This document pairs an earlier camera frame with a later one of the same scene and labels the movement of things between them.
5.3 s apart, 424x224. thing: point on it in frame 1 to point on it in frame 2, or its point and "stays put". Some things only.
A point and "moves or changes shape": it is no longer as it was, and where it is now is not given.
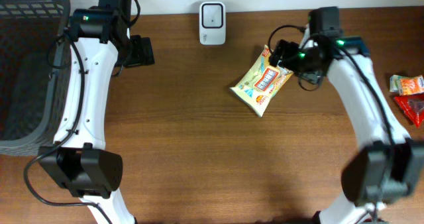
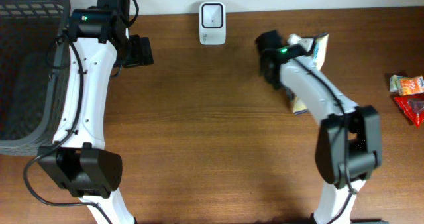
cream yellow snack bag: x=262 y=83 moves or changes shape
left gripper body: x=140 y=53 stays put
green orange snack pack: x=411 y=85 stays put
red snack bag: x=412 y=106 stays put
